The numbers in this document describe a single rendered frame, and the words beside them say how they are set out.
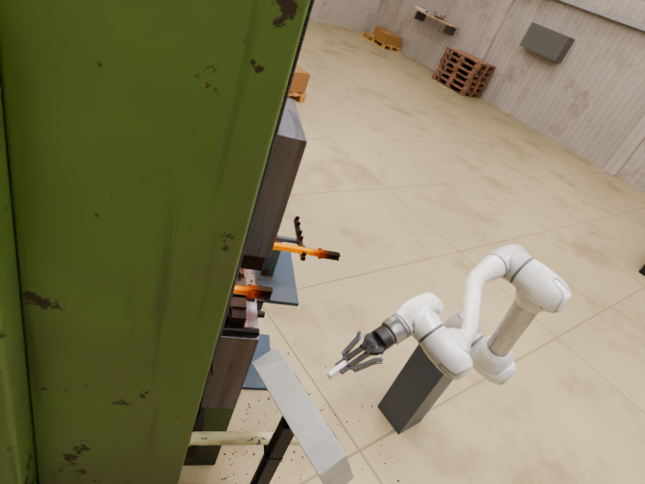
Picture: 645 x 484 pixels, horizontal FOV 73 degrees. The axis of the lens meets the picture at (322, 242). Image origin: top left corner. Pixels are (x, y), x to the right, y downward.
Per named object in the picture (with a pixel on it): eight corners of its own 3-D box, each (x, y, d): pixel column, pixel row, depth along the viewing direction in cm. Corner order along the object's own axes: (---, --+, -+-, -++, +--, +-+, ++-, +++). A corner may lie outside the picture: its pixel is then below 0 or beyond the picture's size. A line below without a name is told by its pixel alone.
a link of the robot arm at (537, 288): (479, 346, 230) (513, 377, 219) (459, 362, 223) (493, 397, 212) (538, 249, 173) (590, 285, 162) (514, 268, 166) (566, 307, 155)
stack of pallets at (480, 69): (481, 99, 1160) (497, 67, 1114) (463, 96, 1110) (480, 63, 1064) (448, 81, 1227) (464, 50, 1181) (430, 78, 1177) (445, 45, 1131)
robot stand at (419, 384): (398, 395, 279) (442, 332, 246) (419, 422, 268) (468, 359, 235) (376, 406, 267) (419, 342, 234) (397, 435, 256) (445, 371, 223)
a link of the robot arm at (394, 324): (393, 321, 152) (379, 330, 151) (393, 308, 145) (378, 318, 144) (410, 341, 147) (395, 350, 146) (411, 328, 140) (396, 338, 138)
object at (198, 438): (305, 435, 171) (310, 428, 168) (307, 448, 167) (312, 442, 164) (189, 434, 157) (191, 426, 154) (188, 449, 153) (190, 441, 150)
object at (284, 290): (290, 254, 244) (291, 252, 243) (298, 306, 213) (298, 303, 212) (235, 246, 235) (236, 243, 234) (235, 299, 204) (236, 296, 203)
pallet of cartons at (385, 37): (399, 52, 1348) (404, 38, 1327) (382, 48, 1302) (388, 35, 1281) (377, 39, 1409) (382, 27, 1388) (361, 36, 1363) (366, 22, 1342)
